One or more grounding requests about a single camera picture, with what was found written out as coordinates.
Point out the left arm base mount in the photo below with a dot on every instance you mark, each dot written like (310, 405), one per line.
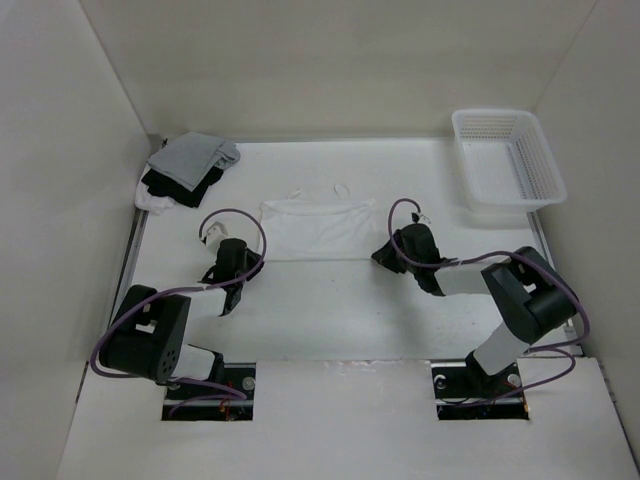
(191, 403)

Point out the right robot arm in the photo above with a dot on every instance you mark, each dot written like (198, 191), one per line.
(531, 298)

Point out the folded white tank top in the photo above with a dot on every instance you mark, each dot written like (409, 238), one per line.
(154, 205)

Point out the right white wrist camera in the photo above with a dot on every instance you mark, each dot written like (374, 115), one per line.
(419, 217)

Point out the white tank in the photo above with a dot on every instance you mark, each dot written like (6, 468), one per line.
(154, 205)
(299, 228)

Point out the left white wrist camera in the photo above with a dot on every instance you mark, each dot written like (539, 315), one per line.
(214, 235)

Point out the metal table edge rail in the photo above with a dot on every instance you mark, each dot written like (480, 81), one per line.
(156, 142)

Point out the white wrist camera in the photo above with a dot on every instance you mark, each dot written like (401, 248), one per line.
(419, 217)
(214, 235)

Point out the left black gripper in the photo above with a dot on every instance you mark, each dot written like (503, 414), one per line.
(254, 260)

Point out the folded grey tank top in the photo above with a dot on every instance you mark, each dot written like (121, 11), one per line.
(188, 158)

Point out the white plastic basket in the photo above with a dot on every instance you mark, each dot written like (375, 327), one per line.
(505, 161)

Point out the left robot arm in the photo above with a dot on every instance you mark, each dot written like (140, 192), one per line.
(145, 339)

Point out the folded black tank top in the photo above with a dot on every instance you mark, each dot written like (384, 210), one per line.
(159, 185)

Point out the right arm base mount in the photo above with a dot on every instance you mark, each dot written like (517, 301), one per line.
(459, 398)

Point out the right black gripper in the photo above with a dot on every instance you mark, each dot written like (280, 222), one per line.
(384, 256)

